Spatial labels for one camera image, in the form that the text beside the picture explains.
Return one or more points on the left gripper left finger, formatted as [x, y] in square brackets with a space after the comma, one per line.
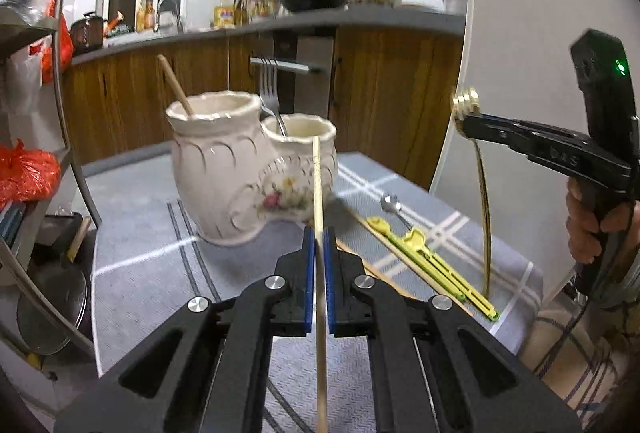
[205, 369]

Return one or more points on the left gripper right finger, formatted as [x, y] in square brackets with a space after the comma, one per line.
[434, 368]

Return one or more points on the wooden chopstick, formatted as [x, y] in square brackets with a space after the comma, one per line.
[371, 270]
[175, 85]
[320, 298]
[400, 255]

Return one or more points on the yellow green plastic chopstick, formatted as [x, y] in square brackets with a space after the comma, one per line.
[384, 228]
[450, 270]

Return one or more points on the gold fork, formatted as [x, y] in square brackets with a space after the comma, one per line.
[463, 103]

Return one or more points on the silver flower spoon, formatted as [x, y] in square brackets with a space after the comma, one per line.
[391, 205]

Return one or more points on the silver fork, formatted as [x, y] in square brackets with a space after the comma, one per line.
[268, 92]

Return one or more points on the wooden kitchen cabinets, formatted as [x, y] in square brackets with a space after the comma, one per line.
[389, 92]

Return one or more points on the person's right hand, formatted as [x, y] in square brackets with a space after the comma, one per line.
[583, 226]

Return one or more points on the white ceramic double utensil holder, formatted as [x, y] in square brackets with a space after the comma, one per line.
[235, 172]

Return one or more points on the metal shelf rack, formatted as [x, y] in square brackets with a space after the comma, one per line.
[54, 298]

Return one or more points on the grey countertop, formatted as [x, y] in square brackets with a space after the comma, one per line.
[352, 15]

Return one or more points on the red plastic bag low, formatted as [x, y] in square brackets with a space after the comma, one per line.
[27, 174]

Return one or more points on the built-in steel oven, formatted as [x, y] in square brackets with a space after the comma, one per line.
[299, 63]

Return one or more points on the steel faucet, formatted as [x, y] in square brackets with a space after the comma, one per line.
[168, 16]

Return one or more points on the yellow oil bottle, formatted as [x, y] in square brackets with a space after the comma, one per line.
[224, 15]

